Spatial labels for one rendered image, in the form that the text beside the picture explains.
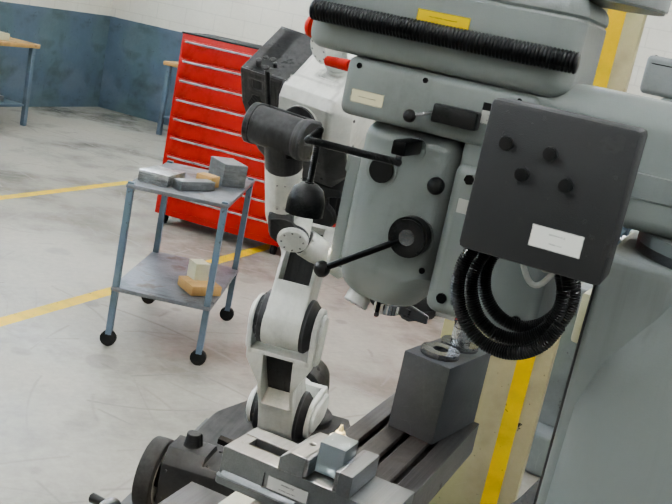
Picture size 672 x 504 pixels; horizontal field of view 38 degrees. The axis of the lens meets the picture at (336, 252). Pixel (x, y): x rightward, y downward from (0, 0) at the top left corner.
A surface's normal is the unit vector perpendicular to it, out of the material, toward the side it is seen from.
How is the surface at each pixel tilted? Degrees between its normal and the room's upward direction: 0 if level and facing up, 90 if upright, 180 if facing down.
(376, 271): 109
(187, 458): 45
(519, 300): 90
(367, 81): 90
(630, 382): 88
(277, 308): 60
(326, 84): 35
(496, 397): 90
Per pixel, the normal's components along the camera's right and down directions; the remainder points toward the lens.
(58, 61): 0.89, 0.27
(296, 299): -0.11, -0.30
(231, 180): 0.48, 0.30
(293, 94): -0.28, -0.08
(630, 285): -0.40, 0.14
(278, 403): 0.03, -0.66
